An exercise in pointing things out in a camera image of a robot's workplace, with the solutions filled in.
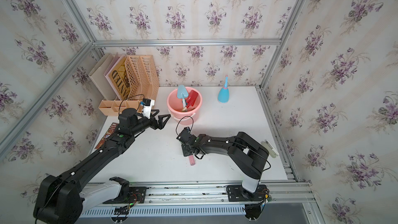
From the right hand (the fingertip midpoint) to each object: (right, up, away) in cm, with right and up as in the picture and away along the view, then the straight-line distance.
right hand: (188, 150), depth 88 cm
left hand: (-11, +22, -10) cm, 26 cm away
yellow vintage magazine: (-44, +43, +7) cm, 62 cm away
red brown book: (-49, +7, +4) cm, 50 cm away
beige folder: (-52, +43, -2) cm, 67 cm away
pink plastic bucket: (-9, +26, +7) cm, 28 cm away
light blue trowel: (-4, +33, +8) cm, 34 cm away
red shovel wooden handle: (+1, +29, +7) cm, 30 cm away
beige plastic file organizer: (-38, +42, +30) cm, 64 cm away
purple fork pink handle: (+2, -4, -6) cm, 7 cm away
